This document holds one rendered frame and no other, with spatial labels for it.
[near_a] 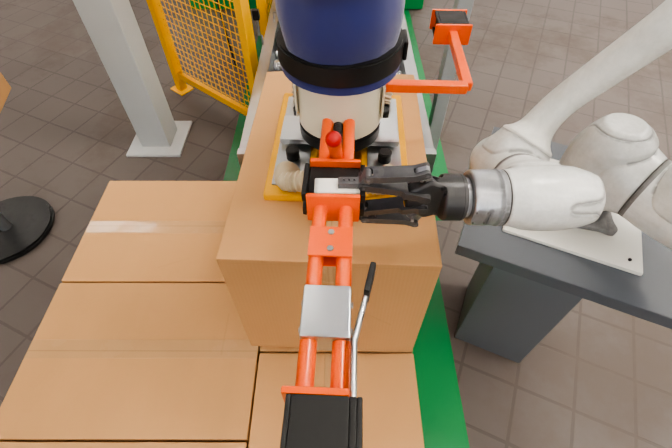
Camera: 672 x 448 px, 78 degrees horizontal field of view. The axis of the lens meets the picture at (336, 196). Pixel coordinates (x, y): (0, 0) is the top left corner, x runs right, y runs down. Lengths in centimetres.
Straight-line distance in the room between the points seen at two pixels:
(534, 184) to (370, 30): 34
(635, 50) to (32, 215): 238
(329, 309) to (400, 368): 62
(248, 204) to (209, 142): 170
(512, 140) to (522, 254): 39
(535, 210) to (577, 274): 49
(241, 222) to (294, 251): 12
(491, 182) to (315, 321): 33
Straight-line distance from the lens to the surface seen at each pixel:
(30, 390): 133
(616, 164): 108
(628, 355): 205
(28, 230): 243
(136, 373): 123
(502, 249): 111
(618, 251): 123
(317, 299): 54
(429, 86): 89
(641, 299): 119
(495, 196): 66
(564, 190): 69
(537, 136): 82
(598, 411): 190
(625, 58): 79
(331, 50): 68
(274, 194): 82
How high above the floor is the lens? 161
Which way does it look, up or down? 49 degrees down
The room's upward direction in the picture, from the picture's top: straight up
